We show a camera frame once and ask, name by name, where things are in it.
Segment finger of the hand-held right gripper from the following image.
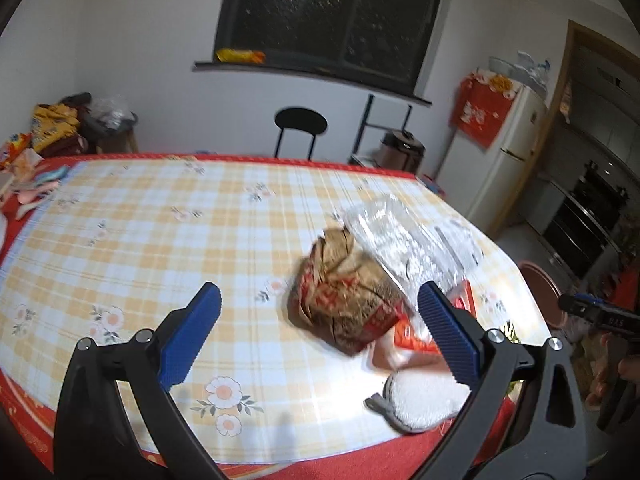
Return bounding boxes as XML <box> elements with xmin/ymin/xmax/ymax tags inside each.
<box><xmin>557</xmin><ymin>293</ymin><xmax>603</xmax><ymax>318</ymax></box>

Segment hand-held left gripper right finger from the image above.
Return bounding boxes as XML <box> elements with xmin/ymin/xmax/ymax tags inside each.
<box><xmin>415</xmin><ymin>281</ymin><xmax>588</xmax><ymax>480</ymax></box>

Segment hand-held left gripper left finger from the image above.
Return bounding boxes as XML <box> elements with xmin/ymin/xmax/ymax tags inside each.
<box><xmin>54</xmin><ymin>282</ymin><xmax>228</xmax><ymax>480</ymax></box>

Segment red round bin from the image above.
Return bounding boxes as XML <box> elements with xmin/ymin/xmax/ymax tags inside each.
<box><xmin>517</xmin><ymin>260</ymin><xmax>568</xmax><ymax>331</ymax></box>

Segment clear plastic bag white label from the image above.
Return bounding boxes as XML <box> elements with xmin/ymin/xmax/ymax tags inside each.
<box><xmin>342</xmin><ymin>195</ymin><xmax>483</xmax><ymax>321</ymax></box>

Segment brown paper bag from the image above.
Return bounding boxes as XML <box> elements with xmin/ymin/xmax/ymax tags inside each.
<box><xmin>287</xmin><ymin>227</ymin><xmax>408</xmax><ymax>356</ymax></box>

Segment red snack packet clear window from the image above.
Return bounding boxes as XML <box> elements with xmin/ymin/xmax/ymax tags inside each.
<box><xmin>370</xmin><ymin>280</ymin><xmax>478</xmax><ymax>368</ymax></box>

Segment white textured round pad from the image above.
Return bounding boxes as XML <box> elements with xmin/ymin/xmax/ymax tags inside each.
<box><xmin>364</xmin><ymin>369</ymin><xmax>473</xmax><ymax>434</ymax></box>

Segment black built-in oven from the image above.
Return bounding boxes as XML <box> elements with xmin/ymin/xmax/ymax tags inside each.
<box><xmin>542</xmin><ymin>160</ymin><xmax>631</xmax><ymax>278</ymax></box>

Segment yellow checked floral tablecloth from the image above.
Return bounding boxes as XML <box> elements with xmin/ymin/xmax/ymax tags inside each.
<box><xmin>0</xmin><ymin>157</ymin><xmax>548</xmax><ymax>463</ymax></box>

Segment cream refrigerator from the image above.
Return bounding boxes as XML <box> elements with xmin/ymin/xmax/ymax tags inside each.
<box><xmin>435</xmin><ymin>67</ymin><xmax>551</xmax><ymax>236</ymax></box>

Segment brown electric pressure cooker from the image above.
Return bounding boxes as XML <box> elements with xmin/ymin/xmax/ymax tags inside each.
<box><xmin>377</xmin><ymin>130</ymin><xmax>426</xmax><ymax>173</ymax></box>

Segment wooden stool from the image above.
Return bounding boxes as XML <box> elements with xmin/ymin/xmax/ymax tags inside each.
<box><xmin>95</xmin><ymin>130</ymin><xmax>141</xmax><ymax>156</ymax></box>

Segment pastel pink and blue packets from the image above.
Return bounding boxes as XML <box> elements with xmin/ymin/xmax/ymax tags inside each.
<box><xmin>0</xmin><ymin>162</ymin><xmax>71</xmax><ymax>220</ymax></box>

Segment dark bucket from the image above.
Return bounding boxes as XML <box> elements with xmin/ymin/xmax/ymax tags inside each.
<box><xmin>82</xmin><ymin>110</ymin><xmax>140</xmax><ymax>137</ymax></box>

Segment red printed cloth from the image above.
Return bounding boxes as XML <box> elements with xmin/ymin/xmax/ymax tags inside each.
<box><xmin>448</xmin><ymin>67</ymin><xmax>523</xmax><ymax>150</ymax></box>

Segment clear crumpled plastic bag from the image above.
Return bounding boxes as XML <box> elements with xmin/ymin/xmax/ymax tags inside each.
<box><xmin>89</xmin><ymin>95</ymin><xmax>137</xmax><ymax>128</ymax></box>

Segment crumpled plastic bag with blue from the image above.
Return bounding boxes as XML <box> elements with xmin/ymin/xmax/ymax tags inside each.
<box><xmin>515</xmin><ymin>50</ymin><xmax>553</xmax><ymax>93</ymax></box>

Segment white bowls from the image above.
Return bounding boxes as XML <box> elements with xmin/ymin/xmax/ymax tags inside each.
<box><xmin>487</xmin><ymin>56</ymin><xmax>521</xmax><ymax>77</ymax></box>

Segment orange snack packet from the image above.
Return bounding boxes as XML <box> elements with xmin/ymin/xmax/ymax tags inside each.
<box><xmin>0</xmin><ymin>132</ymin><xmax>43</xmax><ymax>171</ymax></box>

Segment dark cloth bag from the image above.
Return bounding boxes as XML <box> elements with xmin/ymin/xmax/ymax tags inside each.
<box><xmin>60</xmin><ymin>92</ymin><xmax>93</xmax><ymax>112</ymax></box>

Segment yellow packet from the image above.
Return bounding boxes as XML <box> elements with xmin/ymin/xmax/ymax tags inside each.
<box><xmin>215</xmin><ymin>48</ymin><xmax>266</xmax><ymax>65</ymax></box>

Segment black window sill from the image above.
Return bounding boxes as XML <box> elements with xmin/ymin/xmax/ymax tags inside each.
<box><xmin>192</xmin><ymin>60</ymin><xmax>433</xmax><ymax>108</ymax></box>

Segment dark window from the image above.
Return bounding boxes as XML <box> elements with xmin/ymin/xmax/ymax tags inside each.
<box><xmin>212</xmin><ymin>0</ymin><xmax>451</xmax><ymax>96</ymax></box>

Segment wooden door frame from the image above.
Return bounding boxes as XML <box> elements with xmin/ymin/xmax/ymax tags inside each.
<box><xmin>542</xmin><ymin>19</ymin><xmax>640</xmax><ymax>201</ymax></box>

